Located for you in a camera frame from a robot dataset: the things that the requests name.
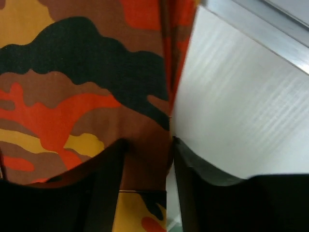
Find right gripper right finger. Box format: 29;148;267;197
172;137;309;232

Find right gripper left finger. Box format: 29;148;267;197
0;139;128;232

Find orange camouflage cloth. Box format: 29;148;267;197
0;0;199;232

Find aluminium frame rail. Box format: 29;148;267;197
202;0;309;74

